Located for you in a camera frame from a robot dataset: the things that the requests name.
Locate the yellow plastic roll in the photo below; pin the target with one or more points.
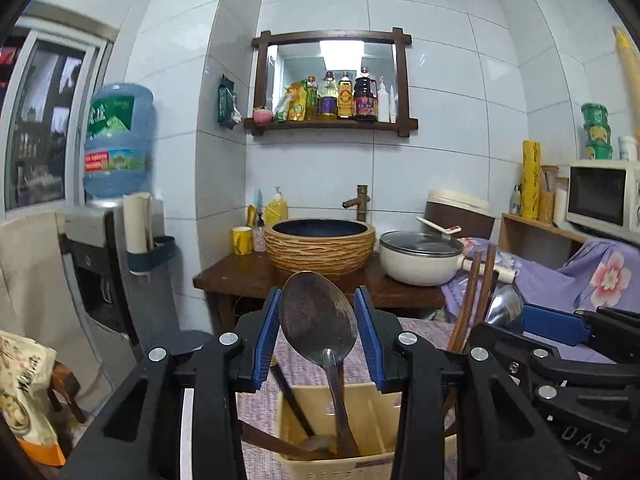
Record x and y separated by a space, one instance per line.
531 180

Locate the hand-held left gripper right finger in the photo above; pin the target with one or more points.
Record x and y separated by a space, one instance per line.
372 340

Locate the white rice paddle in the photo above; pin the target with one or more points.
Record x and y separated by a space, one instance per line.
435 225

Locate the pink cup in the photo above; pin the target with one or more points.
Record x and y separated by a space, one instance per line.
260 240

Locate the woven wash basin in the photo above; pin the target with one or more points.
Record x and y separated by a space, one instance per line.
320 255

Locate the dark soy sauce bottle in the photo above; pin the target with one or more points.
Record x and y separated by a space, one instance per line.
365 102

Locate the white pot with glass lid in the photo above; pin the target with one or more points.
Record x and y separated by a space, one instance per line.
415 265

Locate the white container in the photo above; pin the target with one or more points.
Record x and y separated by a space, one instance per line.
562 202

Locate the dark wooden washstand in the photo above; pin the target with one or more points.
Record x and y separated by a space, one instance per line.
240 275

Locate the printed snack bag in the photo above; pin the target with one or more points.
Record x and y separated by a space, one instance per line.
25 395

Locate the beige plastic utensil holder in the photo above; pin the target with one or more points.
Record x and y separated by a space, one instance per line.
325 467

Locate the purple floral cloth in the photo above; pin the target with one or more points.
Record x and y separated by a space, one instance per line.
575 280

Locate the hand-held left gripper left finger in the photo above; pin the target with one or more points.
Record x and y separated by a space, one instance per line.
265 340

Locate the purple label bottle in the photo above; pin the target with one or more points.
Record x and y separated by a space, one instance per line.
328 102

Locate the pink bowl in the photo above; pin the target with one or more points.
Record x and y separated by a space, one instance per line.
262 116

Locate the yellow packet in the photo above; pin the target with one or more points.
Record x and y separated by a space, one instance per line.
292 105

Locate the small bottle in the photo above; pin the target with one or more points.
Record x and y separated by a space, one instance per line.
516 202

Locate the wooden stool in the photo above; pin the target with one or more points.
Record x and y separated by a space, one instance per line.
65 385

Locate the pale yellow rolled mat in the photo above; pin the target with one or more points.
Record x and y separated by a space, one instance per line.
630 65

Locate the blue water jug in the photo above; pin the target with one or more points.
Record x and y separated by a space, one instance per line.
117 140

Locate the green packet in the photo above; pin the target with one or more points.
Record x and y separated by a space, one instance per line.
227 105

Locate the glass jar with wooden lid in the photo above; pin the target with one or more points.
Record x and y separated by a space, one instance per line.
548 200

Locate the black chopstick with gold tip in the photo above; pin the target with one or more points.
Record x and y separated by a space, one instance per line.
292 400

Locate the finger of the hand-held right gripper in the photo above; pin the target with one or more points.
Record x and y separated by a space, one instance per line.
520 355
555 322

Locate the white bottle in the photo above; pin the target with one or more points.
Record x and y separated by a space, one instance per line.
383 105

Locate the wooden side shelf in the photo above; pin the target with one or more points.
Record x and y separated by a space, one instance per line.
520 235

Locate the blue wall holder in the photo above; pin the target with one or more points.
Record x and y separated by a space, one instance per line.
155 255

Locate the blue toothbrush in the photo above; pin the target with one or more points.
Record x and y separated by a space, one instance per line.
256 205

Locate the wooden framed mirror shelf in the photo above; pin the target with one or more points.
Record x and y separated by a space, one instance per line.
260 85

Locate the brass faucet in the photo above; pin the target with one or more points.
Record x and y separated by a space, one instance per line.
361 200

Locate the window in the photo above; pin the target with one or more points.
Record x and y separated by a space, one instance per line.
40 135

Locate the yellow soap pump bottle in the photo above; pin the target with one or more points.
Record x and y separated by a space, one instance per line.
276 210

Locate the yellow label bottle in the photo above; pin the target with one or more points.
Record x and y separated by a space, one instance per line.
346 100

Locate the brown and white rice cooker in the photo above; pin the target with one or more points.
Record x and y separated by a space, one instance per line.
460 210

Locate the yellow cup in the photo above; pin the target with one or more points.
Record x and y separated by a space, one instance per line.
242 241

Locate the grey water dispenser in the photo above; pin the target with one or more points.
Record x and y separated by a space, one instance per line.
90 270

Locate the white microwave oven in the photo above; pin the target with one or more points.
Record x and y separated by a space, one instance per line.
595 195

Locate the metal spoon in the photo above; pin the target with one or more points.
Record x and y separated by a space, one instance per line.
315 444
317 315
505 305

